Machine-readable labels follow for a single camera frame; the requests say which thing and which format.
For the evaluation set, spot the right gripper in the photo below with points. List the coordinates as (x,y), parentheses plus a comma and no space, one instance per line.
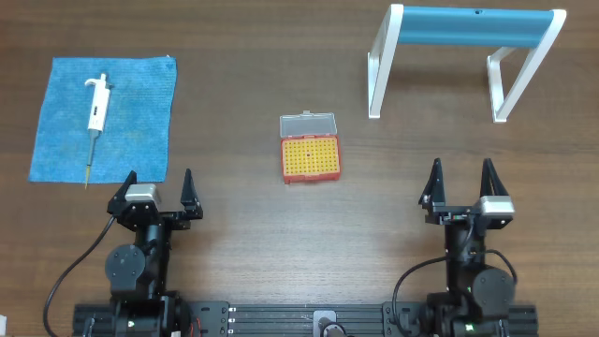
(456,216)

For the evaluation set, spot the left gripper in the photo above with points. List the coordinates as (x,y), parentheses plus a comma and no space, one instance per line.
(140,219)

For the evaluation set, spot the white pipette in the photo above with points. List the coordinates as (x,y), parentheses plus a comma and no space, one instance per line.
(99,105)

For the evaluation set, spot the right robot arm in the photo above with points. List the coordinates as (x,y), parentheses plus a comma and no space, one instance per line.
(491,285)

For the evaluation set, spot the blue cloth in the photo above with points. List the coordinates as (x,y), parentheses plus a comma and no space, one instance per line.
(135,117)

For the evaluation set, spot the red and yellow tip box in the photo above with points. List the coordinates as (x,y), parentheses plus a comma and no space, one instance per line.
(311,159)

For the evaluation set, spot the white and blue stand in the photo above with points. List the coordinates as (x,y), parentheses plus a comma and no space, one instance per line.
(468,28)

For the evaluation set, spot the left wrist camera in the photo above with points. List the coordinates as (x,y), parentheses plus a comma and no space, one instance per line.
(140,193)

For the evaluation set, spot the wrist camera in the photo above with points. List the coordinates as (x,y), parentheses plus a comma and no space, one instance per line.
(140,193)
(496,206)

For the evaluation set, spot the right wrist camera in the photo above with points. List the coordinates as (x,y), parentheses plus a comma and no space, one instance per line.
(496,206)

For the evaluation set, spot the mounting rail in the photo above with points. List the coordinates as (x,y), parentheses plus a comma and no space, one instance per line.
(281,319)

